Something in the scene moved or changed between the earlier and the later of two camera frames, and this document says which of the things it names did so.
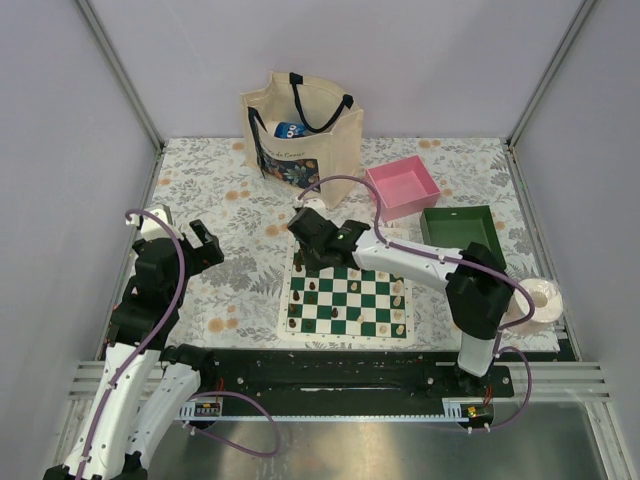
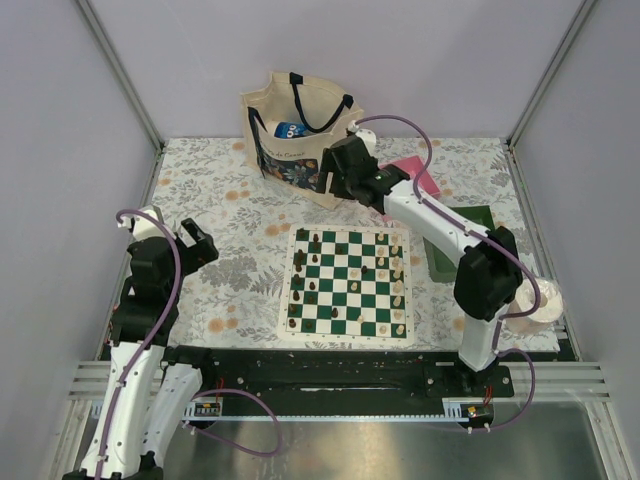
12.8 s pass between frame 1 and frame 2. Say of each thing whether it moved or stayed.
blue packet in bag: stayed
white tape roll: stayed
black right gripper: moved
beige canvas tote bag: stayed
